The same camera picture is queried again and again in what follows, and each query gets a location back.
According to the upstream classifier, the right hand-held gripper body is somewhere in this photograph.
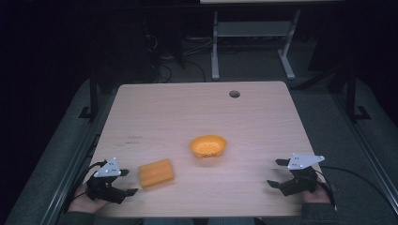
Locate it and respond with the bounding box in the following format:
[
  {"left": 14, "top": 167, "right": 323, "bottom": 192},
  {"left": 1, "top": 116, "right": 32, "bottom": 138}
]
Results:
[{"left": 279, "top": 152, "right": 326, "bottom": 198}]

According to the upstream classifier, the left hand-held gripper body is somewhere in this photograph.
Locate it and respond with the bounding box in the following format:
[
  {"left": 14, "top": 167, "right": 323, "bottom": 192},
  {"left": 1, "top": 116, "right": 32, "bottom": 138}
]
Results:
[{"left": 85, "top": 157, "right": 127, "bottom": 205}]

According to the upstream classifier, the orange sponge block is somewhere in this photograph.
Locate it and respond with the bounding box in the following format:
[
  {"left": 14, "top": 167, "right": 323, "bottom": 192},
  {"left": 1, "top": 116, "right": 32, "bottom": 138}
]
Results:
[{"left": 137, "top": 157, "right": 176, "bottom": 190}]

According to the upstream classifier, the orange plastic bowl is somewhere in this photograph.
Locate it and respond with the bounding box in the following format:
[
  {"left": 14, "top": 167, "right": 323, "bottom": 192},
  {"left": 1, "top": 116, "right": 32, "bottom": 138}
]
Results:
[{"left": 189, "top": 134, "right": 228, "bottom": 160}]

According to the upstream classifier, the person's right hand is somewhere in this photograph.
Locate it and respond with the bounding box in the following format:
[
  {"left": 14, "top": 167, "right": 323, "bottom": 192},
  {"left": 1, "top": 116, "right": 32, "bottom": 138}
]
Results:
[{"left": 301, "top": 183, "right": 332, "bottom": 206}]

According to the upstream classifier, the person's left hand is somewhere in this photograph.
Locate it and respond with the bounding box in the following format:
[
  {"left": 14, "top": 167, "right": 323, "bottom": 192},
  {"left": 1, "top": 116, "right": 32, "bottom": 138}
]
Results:
[{"left": 67, "top": 183, "right": 111, "bottom": 216}]

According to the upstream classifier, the black metal stand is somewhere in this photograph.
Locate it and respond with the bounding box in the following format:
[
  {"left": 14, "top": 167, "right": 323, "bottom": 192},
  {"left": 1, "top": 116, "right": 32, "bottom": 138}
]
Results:
[
  {"left": 344, "top": 61, "right": 372, "bottom": 122},
  {"left": 78, "top": 68, "right": 100, "bottom": 122}
]

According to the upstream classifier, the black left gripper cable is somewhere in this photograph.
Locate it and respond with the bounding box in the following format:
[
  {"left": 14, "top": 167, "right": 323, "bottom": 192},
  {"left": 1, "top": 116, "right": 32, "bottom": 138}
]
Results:
[{"left": 70, "top": 159, "right": 108, "bottom": 201}]

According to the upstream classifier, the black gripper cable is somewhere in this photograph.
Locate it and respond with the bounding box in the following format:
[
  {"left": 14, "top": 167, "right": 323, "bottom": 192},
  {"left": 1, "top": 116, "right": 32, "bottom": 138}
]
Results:
[
  {"left": 314, "top": 165, "right": 389, "bottom": 211},
  {"left": 70, "top": 159, "right": 108, "bottom": 201}
]

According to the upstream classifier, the aluminium rail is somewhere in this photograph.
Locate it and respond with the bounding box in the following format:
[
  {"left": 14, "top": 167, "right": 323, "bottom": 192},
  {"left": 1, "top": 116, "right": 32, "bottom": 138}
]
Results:
[
  {"left": 39, "top": 88, "right": 121, "bottom": 225},
  {"left": 329, "top": 92, "right": 398, "bottom": 205}
]

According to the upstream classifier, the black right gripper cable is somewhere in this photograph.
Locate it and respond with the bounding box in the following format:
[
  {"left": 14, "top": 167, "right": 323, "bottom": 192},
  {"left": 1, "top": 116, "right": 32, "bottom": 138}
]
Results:
[{"left": 314, "top": 165, "right": 389, "bottom": 211}]

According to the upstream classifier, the bundle of floor cables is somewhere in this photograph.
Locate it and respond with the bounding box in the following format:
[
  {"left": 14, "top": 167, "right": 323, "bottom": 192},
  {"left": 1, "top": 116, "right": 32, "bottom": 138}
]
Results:
[{"left": 144, "top": 33, "right": 217, "bottom": 84}]

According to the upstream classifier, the white metal desk frame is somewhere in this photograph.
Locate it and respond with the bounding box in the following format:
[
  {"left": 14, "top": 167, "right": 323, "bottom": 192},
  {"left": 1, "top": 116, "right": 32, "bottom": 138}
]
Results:
[{"left": 210, "top": 8, "right": 302, "bottom": 82}]

